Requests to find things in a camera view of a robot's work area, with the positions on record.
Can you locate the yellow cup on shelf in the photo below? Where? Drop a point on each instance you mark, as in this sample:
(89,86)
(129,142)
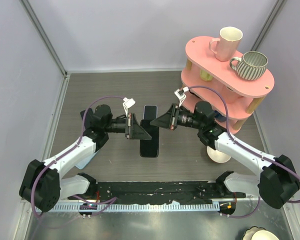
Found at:
(205,76)

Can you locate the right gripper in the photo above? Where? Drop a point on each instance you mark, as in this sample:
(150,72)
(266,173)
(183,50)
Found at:
(169,120)

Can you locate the white bowl on table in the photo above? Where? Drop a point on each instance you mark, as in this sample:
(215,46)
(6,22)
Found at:
(217,156)

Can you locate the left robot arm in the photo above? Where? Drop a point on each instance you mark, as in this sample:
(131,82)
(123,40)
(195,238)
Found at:
(44,182)

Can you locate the pink cup middle shelf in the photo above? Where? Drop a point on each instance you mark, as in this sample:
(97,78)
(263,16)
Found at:
(229,95)

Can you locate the grey striped mug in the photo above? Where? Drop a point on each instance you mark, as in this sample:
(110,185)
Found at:
(250,66)

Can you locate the pink three-tier shelf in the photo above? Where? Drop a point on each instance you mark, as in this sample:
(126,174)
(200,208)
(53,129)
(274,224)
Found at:
(251,93)

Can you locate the blue object bottom shelf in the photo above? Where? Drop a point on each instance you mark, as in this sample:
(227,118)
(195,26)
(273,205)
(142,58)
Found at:
(219,117)

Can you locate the pink tall mug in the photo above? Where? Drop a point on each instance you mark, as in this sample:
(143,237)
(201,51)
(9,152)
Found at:
(225,46)

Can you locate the aluminium rail with slots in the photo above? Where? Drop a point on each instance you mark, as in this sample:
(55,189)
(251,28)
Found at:
(79,206)

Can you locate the lavender phone case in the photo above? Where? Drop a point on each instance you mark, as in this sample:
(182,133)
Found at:
(150,112)

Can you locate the light blue phone case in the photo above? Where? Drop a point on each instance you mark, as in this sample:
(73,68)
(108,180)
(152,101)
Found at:
(83,163)

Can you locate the black phone case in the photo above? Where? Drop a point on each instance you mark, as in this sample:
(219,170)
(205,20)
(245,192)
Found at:
(150,140)

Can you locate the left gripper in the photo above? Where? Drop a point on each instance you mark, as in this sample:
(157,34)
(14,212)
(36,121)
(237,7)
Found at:
(133,130)

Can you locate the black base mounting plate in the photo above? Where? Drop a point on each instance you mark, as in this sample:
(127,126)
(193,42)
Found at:
(161,192)

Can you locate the cream bowl bottom corner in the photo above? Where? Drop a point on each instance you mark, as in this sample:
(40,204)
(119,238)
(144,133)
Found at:
(258,233)

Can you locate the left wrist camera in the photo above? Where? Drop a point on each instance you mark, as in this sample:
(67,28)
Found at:
(127,103)

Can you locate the dark blue phone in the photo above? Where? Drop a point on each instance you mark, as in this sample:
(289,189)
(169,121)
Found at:
(84,115)

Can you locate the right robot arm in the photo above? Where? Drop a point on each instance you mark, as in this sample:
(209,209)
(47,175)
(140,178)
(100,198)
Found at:
(274,179)

